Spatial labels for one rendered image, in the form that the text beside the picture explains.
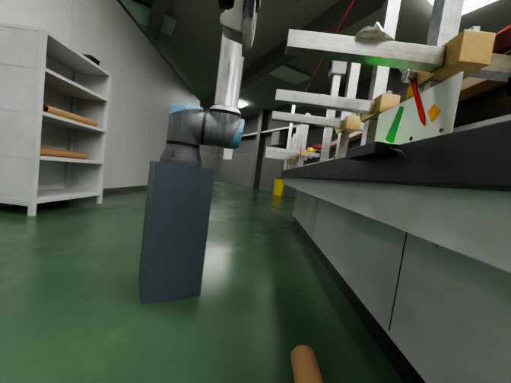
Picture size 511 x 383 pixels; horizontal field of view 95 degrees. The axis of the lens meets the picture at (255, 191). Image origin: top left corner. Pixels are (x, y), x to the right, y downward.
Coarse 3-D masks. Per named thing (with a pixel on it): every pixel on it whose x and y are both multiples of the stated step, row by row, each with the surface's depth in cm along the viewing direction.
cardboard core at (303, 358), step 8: (296, 352) 73; (304, 352) 72; (312, 352) 73; (296, 360) 70; (304, 360) 69; (312, 360) 69; (296, 368) 68; (304, 368) 66; (312, 368) 66; (296, 376) 66; (304, 376) 64; (312, 376) 63; (320, 376) 65
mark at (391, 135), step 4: (400, 108) 52; (400, 112) 52; (396, 116) 54; (400, 116) 52; (396, 120) 53; (392, 124) 55; (396, 124) 53; (392, 128) 54; (396, 128) 53; (388, 132) 56; (392, 132) 54; (388, 136) 56; (392, 136) 54; (388, 140) 56; (392, 140) 54
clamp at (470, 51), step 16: (464, 32) 37; (480, 32) 37; (448, 48) 40; (464, 48) 37; (480, 48) 37; (448, 64) 40; (464, 64) 38; (480, 64) 37; (416, 80) 48; (432, 80) 44
